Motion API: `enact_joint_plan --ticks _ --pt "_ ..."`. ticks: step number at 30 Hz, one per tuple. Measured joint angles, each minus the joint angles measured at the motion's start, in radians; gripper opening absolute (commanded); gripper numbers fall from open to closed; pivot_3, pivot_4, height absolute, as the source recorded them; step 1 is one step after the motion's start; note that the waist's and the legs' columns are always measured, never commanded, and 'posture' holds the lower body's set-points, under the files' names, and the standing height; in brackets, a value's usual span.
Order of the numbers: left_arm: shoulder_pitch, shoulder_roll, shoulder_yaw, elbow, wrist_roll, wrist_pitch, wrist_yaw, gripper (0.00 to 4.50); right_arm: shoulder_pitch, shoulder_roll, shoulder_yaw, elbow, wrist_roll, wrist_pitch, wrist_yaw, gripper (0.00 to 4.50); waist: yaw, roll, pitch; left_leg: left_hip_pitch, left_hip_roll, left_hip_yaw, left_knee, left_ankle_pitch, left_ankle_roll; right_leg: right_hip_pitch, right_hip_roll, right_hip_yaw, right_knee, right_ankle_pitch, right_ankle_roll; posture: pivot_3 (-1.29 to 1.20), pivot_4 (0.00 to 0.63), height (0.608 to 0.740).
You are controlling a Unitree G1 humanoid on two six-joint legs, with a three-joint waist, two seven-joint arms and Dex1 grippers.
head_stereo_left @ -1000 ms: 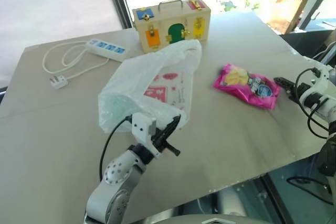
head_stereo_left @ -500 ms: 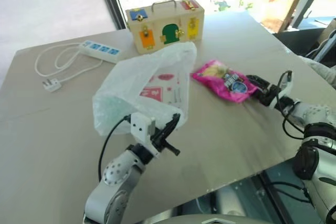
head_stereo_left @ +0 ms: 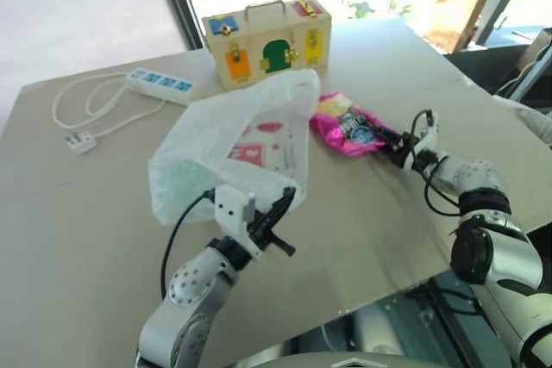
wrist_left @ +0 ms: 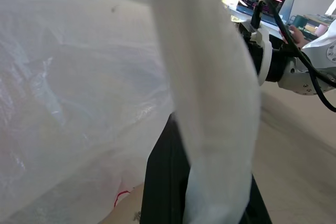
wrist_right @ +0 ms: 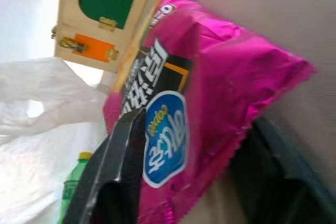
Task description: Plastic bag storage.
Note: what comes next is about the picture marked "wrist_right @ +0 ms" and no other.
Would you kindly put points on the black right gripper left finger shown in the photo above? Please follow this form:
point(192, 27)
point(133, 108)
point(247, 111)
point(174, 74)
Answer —
point(105, 161)

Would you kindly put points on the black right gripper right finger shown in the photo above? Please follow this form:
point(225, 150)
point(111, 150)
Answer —
point(278, 176)

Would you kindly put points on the pink snack bag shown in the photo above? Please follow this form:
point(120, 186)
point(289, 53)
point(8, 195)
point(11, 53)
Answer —
point(218, 82)

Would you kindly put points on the white plastic bag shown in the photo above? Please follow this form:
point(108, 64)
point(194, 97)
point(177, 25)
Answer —
point(44, 129)

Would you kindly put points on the green plastic bottle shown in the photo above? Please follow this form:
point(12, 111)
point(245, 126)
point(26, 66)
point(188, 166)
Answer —
point(73, 179)

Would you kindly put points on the wooden latch board box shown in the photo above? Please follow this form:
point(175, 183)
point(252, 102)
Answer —
point(101, 20)

